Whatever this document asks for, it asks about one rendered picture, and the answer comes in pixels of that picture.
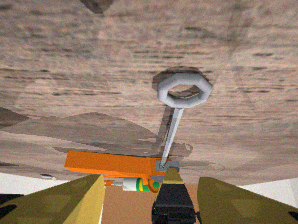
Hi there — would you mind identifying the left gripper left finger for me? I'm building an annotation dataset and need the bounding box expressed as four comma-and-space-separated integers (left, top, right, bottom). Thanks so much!
0, 174, 105, 224

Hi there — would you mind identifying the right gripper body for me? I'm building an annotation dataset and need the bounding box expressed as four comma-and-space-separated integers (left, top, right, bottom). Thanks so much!
151, 183, 196, 224

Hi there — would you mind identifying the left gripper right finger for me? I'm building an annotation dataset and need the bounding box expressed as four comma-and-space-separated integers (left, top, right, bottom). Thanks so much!
197, 177, 298, 224

